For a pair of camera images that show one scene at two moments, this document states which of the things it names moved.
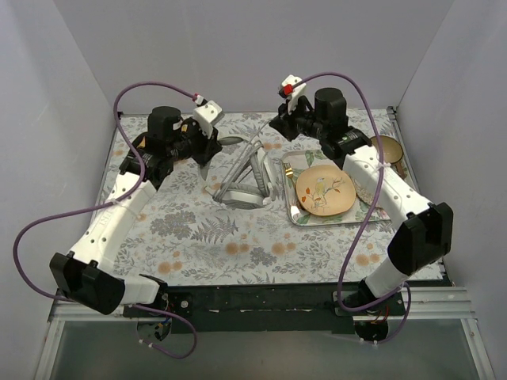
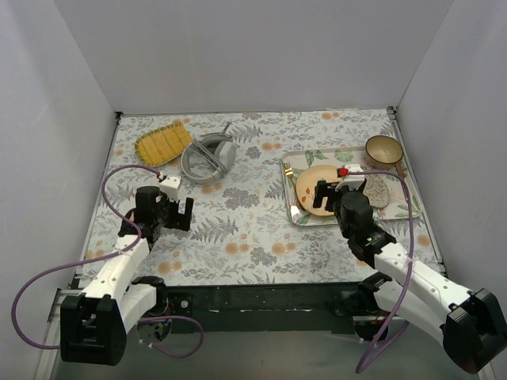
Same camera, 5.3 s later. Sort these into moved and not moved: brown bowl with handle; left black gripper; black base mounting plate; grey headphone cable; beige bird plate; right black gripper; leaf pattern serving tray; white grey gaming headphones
Moved: white grey gaming headphones; grey headphone cable; left black gripper; right black gripper
Not moved: black base mounting plate; beige bird plate; leaf pattern serving tray; brown bowl with handle
